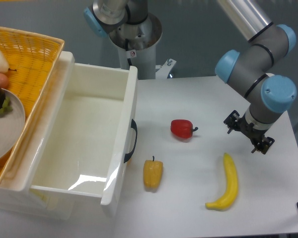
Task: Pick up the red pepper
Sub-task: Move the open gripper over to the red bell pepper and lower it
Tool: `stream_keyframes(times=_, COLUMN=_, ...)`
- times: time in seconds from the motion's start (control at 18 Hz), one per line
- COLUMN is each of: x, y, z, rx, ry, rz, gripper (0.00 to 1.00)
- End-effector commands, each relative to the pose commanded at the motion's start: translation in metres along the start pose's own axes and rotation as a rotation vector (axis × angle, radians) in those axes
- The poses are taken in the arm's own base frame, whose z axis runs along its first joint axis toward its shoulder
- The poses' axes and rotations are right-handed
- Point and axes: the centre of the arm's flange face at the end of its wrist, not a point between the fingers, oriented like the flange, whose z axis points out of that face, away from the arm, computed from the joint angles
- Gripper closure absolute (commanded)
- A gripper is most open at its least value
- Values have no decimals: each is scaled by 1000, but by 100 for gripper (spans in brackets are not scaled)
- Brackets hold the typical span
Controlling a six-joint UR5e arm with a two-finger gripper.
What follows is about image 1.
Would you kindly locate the yellow woven basket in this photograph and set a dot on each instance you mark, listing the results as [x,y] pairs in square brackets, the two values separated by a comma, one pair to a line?
[34,57]

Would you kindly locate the grey plate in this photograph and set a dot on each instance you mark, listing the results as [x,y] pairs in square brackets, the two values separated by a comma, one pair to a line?
[11,124]

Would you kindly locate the white plastic drawer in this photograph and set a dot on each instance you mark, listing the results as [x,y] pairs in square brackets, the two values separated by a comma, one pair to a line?
[83,159]

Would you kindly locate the white drawer cabinet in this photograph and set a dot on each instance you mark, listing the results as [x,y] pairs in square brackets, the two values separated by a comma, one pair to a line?
[16,193]

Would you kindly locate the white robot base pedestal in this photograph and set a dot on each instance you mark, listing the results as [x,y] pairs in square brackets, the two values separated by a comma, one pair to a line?
[136,46]

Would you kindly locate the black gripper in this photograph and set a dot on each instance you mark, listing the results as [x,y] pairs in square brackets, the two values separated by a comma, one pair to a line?
[261,143]

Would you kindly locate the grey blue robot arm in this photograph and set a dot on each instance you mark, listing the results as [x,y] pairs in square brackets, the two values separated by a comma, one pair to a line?
[246,73]

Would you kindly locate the black drawer handle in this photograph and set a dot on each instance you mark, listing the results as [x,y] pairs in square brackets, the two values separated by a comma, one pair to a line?
[133,143]

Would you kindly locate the red bell pepper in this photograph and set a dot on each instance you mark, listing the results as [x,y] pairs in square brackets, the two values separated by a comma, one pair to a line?
[182,128]

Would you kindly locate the yellow banana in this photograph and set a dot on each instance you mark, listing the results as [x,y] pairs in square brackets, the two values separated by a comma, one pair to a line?
[232,186]

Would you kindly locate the yellow bell pepper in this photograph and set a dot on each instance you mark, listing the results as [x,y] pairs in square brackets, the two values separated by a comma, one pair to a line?
[152,173]

